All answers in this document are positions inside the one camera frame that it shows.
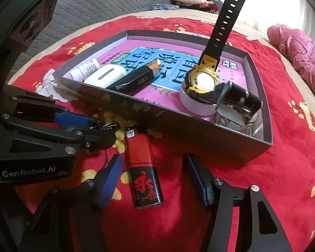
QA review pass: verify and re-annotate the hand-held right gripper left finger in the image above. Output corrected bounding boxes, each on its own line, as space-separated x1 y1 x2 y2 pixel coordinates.
18 154 124 252

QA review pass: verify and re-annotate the red floral blanket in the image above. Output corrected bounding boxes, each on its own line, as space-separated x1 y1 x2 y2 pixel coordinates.
8 16 315 252

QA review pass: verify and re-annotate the grey quilted sofa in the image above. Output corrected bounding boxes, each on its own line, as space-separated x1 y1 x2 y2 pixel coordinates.
5 0 171 84

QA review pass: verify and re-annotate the white pill bottle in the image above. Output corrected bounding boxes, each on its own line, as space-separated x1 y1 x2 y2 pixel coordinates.
63 58 101 80

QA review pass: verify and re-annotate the red and black lighter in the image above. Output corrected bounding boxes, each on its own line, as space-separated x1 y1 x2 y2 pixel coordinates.
125 127 165 210

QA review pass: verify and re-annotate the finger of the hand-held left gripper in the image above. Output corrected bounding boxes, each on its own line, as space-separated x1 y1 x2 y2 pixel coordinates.
9 96 105 131
0 113 120 152

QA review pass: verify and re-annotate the white window curtain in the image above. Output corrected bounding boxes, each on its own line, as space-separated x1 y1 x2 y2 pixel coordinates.
213 0 315 32

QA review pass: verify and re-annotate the white earbuds case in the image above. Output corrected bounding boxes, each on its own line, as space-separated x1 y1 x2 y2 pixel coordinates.
83 66 127 88

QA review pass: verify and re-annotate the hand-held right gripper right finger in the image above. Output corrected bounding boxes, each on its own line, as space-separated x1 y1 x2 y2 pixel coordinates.
184 154 292 252

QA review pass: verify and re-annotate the pink shallow cardboard box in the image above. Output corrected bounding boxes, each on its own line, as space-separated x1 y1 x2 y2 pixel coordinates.
52 30 274 164

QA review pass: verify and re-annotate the yellow watch with black strap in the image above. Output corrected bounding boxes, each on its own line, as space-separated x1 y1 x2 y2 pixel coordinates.
181 0 263 116

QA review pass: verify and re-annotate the black faceted lighter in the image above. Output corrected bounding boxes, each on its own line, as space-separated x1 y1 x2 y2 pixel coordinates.
107 59 162 96

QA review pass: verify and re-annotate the shiny metal ring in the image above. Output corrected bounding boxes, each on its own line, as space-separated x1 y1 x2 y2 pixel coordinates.
215 105 260 135

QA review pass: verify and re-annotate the pink quilted duvet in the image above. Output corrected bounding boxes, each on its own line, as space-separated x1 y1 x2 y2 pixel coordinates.
267 24 315 105

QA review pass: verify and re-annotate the white ribbed jar lid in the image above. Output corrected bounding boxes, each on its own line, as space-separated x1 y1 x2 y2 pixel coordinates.
180 85 218 116

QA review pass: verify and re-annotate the blue patterned cloth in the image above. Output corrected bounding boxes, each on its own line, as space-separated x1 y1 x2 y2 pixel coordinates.
150 3 174 11

